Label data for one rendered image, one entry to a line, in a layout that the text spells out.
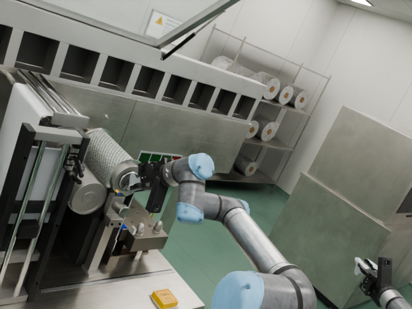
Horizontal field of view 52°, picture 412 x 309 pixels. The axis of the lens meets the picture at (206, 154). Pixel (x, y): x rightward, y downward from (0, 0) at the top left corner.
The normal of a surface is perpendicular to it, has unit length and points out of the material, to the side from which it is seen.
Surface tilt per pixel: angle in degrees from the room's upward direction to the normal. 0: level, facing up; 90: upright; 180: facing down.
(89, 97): 90
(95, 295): 0
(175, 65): 90
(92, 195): 90
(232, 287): 85
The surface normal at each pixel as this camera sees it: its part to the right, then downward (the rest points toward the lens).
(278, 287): 0.49, -0.68
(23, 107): -0.70, -0.08
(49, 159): 0.60, 0.47
